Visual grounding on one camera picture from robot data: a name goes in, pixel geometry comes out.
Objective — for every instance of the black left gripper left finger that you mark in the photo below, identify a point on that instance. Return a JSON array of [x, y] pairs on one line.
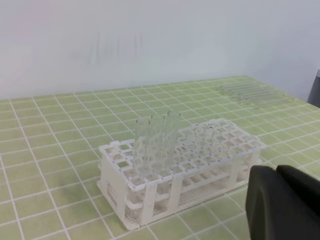
[[274, 211]]

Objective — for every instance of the clear glass test tube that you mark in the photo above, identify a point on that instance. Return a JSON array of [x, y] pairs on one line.
[[156, 137], [251, 99], [172, 120], [142, 128]]

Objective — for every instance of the white plastic test tube rack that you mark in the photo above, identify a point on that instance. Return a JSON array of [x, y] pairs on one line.
[[210, 158]]

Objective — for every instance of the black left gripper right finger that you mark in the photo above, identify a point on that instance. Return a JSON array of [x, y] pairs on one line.
[[307, 188]]

